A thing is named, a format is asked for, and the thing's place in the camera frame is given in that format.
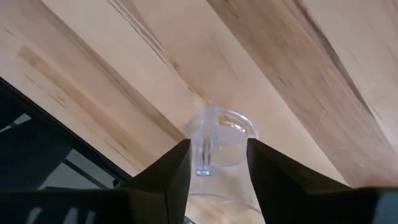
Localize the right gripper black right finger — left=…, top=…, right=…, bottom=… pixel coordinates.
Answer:
left=247, top=138, right=398, bottom=224

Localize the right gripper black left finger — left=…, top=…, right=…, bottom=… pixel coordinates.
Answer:
left=0, top=138, right=192, bottom=224

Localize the clear glass mug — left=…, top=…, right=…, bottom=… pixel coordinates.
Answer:
left=183, top=105, right=265, bottom=224

